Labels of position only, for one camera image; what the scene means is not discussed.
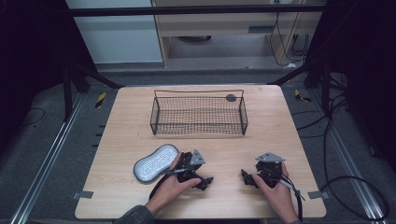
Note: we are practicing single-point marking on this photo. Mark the person's left hand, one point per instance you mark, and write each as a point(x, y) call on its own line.
point(170, 190)

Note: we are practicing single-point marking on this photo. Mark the white cabinet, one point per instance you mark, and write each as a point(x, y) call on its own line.
point(118, 40)

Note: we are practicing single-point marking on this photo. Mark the aluminium floor rail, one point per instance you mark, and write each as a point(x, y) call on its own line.
point(46, 158)
point(348, 165)

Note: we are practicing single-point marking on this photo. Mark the black metal stand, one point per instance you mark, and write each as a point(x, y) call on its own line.
point(325, 84)
point(70, 90)

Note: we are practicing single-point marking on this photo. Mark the person's right hand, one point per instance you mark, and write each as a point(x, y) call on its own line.
point(277, 196)

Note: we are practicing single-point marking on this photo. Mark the grey tape piece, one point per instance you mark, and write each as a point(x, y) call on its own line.
point(318, 195)
point(82, 194)

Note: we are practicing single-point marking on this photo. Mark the black horizontal frame bar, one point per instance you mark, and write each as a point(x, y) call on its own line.
point(186, 10)

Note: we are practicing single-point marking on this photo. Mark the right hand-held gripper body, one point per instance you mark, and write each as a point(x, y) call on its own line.
point(269, 169)

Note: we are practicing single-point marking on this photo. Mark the yellow black striped tape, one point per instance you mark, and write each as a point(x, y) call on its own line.
point(301, 96)
point(100, 99)

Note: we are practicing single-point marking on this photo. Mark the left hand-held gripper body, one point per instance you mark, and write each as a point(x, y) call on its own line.
point(190, 162)

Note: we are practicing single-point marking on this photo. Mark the black curtain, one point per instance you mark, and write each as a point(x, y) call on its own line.
point(367, 62)
point(31, 46)

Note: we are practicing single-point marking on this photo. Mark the round dark table grommet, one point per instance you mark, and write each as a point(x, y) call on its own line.
point(231, 98)

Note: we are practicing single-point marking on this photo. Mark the light wooden desk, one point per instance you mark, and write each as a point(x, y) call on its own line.
point(224, 25)

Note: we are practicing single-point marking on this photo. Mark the grey oval mesh pad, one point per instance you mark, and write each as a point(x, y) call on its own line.
point(154, 163)

